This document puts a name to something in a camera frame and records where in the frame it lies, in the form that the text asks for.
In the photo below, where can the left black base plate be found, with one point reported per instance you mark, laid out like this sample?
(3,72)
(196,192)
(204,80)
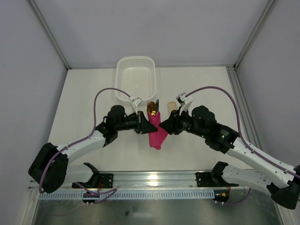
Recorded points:
(106,180)

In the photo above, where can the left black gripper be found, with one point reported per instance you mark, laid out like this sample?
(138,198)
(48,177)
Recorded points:
(138,123)

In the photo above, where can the left aluminium frame post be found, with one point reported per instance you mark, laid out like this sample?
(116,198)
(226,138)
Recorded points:
(40,18)

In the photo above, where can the right aluminium side rail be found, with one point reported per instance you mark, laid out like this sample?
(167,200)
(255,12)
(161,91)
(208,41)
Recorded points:
(249,129)

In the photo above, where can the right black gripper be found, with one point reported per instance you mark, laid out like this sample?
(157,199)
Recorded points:
(176,123)

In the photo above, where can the magenta paper napkin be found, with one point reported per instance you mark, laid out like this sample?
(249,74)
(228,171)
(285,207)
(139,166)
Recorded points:
(157,138)

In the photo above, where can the right aluminium frame post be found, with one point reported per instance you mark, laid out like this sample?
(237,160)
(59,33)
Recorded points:
(259,24)

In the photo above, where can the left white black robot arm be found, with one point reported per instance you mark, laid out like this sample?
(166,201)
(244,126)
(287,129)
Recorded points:
(53,166)

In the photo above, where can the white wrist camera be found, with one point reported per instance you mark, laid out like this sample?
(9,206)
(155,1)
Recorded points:
(185,102)
(135,102)

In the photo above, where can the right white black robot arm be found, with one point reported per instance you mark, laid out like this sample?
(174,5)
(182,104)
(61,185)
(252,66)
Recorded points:
(287,197)

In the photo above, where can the black connector box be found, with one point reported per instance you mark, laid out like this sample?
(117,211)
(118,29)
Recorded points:
(89,198)
(221,197)

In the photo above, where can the white perforated plastic basket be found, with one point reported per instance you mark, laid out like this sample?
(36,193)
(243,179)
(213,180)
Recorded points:
(136,75)

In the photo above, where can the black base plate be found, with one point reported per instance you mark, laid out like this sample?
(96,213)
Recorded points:
(210,179)
(106,180)

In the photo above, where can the right black connector box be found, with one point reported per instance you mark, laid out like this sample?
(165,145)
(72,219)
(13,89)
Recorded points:
(221,197)

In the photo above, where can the aluminium front rail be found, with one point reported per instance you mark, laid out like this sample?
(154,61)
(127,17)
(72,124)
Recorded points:
(154,178)

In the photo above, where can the aluminium frame post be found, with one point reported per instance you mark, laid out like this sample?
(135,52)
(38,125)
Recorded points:
(259,24)
(40,18)

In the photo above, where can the gold spoon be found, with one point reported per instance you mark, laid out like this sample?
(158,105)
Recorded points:
(152,108)

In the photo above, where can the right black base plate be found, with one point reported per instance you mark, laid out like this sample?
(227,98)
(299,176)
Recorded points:
(210,179)

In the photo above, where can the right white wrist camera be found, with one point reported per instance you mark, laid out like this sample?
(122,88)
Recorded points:
(185,102)

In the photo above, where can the left black connector box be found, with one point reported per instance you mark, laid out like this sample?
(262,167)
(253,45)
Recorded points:
(89,198)

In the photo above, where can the slotted white cable duct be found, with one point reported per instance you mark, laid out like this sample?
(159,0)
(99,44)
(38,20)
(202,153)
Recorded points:
(135,195)

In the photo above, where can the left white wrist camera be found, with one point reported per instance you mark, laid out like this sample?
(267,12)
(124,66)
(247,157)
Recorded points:
(135,102)

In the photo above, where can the beige utensil tray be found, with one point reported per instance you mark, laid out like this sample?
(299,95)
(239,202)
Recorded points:
(171,107)

